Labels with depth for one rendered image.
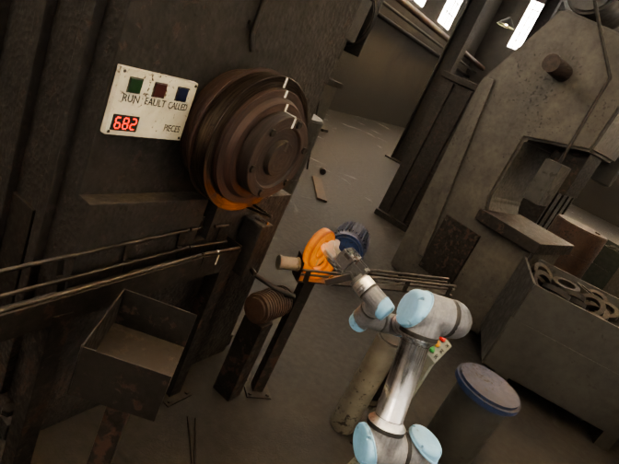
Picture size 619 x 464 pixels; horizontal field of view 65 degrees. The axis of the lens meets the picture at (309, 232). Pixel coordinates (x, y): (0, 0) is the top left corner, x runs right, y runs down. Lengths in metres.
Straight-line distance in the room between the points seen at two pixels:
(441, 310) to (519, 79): 2.89
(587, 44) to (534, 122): 0.59
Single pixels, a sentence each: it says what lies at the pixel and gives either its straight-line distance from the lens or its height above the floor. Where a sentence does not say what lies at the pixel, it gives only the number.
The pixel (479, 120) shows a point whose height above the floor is 1.45.
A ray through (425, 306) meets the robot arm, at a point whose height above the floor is 0.97.
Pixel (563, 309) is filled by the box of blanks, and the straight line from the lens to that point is 3.36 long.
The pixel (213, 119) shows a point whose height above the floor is 1.17.
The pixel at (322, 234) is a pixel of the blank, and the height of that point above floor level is 0.89.
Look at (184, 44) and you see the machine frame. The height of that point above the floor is 1.33.
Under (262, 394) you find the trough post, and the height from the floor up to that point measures 0.01.
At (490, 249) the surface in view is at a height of 0.65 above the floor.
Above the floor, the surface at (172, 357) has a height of 0.60.
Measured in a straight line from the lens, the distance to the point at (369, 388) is 2.25.
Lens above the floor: 1.48
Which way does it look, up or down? 20 degrees down
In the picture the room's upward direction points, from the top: 25 degrees clockwise
